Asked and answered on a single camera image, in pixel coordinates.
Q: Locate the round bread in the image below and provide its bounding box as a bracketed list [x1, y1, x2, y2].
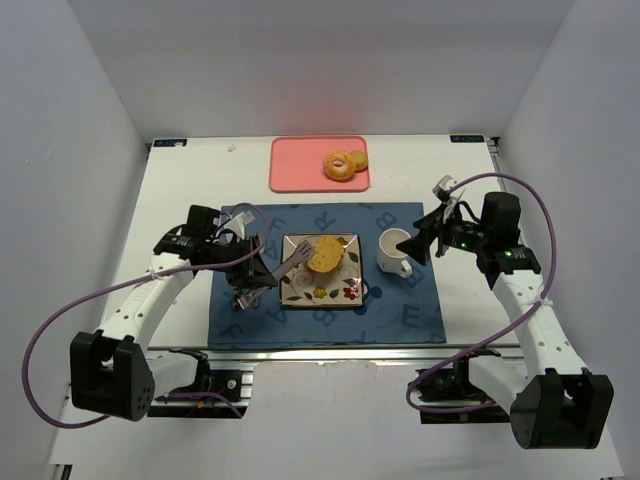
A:
[305, 235, 345, 274]

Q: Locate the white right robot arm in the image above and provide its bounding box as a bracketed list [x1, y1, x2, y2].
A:
[397, 192, 614, 449]

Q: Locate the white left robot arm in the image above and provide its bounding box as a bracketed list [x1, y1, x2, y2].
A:
[70, 203, 277, 421]

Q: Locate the white ceramic mug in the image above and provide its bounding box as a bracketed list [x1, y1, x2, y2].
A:
[377, 228, 413, 278]

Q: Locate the blue letter placemat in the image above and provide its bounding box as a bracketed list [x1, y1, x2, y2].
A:
[208, 202, 446, 350]

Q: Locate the square floral plate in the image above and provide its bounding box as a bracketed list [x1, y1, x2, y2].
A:
[280, 233, 364, 309]

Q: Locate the small round bun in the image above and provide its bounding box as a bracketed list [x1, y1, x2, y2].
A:
[350, 150, 369, 172]

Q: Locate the pink plastic tray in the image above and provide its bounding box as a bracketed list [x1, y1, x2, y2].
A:
[269, 135, 371, 193]

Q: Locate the patterned handle spoon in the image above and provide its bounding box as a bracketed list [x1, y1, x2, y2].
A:
[251, 291, 260, 309]

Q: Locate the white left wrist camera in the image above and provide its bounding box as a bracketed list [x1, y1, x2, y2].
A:
[216, 211, 255, 244]

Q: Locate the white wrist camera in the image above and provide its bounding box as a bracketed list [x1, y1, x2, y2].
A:
[432, 175, 465, 223]
[216, 211, 255, 244]

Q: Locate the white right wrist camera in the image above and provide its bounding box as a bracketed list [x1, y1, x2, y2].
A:
[432, 175, 465, 223]

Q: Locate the glazed ring donut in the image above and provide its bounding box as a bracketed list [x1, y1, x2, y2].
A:
[323, 150, 356, 182]

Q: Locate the aluminium table frame rail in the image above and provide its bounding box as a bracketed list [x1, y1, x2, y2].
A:
[144, 342, 526, 363]

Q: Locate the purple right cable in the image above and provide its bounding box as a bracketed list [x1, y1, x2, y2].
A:
[407, 172, 557, 414]

